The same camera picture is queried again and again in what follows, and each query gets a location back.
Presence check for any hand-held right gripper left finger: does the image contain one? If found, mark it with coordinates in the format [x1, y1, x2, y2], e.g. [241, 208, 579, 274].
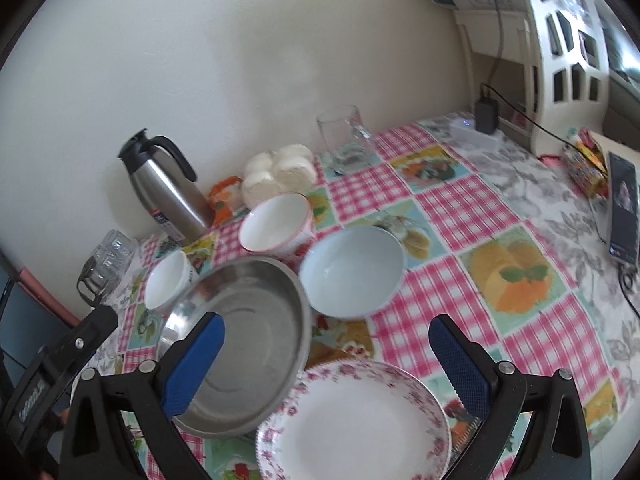
[59, 311, 226, 480]

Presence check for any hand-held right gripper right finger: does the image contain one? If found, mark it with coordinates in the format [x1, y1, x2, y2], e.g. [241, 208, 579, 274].
[429, 314, 593, 480]

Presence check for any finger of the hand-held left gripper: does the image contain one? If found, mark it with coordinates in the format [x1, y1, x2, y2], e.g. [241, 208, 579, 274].
[47, 305, 118, 377]

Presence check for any stainless steel bowl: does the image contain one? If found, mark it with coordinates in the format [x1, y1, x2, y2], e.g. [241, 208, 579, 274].
[157, 256, 314, 438]

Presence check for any floral rimmed white plate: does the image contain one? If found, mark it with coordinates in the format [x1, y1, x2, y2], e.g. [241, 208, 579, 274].
[255, 359, 452, 480]

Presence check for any pale blue bowl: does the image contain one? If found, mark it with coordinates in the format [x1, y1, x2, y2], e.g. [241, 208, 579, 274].
[299, 225, 406, 319]

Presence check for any red rimmed white bowl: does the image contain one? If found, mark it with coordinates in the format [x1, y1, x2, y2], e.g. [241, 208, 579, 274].
[238, 193, 316, 261]

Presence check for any dark blue panel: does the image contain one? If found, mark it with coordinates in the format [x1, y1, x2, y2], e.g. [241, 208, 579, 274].
[0, 255, 81, 366]

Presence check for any clear drinking glass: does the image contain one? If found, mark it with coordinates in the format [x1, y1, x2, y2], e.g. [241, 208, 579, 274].
[102, 230, 141, 261]
[92, 252, 133, 288]

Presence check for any small white bowl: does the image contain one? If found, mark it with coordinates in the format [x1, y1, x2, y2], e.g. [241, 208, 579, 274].
[144, 250, 193, 312]

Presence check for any stainless steel thermos jug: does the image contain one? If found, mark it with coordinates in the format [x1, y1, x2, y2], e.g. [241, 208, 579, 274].
[118, 129, 215, 241]

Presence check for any orange snack packet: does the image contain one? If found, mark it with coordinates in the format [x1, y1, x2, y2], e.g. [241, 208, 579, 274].
[208, 175, 249, 223]

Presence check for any bag of white steamed buns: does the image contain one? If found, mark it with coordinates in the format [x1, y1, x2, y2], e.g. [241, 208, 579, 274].
[241, 144, 317, 209]

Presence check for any smartphone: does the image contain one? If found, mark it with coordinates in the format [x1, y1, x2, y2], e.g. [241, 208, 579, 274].
[606, 151, 640, 265]

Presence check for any white power strip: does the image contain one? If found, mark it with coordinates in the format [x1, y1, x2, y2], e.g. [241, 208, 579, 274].
[448, 117, 503, 151]

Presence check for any colourful snack packet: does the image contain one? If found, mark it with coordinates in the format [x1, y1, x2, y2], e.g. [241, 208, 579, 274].
[562, 130, 608, 196]

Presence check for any black charger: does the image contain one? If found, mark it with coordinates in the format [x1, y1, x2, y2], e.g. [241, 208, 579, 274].
[474, 100, 499, 135]

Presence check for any clear glass mug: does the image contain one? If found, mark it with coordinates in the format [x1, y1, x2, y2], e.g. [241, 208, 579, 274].
[316, 105, 375, 176]

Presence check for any white lattice shelf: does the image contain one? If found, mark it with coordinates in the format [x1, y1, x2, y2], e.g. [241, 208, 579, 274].
[455, 0, 616, 156]

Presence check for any glass teapot with dark handle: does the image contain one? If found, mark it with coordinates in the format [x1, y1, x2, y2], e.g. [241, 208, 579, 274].
[76, 256, 108, 308]

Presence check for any black charger cable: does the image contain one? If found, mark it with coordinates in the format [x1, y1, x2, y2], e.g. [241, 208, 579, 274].
[450, 0, 503, 106]

